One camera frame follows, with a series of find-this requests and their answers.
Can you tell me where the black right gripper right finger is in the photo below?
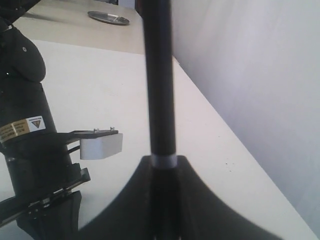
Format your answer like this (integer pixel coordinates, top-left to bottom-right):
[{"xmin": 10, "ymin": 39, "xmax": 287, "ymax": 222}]
[{"xmin": 177, "ymin": 155, "xmax": 281, "ymax": 240}]

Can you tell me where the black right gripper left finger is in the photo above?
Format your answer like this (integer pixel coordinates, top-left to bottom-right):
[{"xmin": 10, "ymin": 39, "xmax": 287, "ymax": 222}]
[{"xmin": 77, "ymin": 156, "xmax": 154, "ymax": 240}]

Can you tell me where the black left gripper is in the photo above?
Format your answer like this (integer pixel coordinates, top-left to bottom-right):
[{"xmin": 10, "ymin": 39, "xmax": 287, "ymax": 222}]
[{"xmin": 0, "ymin": 163, "xmax": 90, "ymax": 240}]

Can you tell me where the black paintbrush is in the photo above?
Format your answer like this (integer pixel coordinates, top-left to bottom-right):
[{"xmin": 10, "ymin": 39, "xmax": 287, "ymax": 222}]
[{"xmin": 141, "ymin": 0, "xmax": 180, "ymax": 240}]

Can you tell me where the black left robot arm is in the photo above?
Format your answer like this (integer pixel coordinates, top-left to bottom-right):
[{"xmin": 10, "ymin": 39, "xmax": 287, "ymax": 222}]
[{"xmin": 0, "ymin": 0, "xmax": 90, "ymax": 240}]

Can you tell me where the round metal plate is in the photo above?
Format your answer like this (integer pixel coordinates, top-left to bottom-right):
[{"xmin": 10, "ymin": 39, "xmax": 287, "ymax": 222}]
[{"xmin": 87, "ymin": 11, "xmax": 130, "ymax": 26}]

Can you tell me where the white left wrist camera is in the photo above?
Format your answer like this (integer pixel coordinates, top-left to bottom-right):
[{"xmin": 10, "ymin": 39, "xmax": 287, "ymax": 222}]
[{"xmin": 71, "ymin": 128, "xmax": 124, "ymax": 161}]

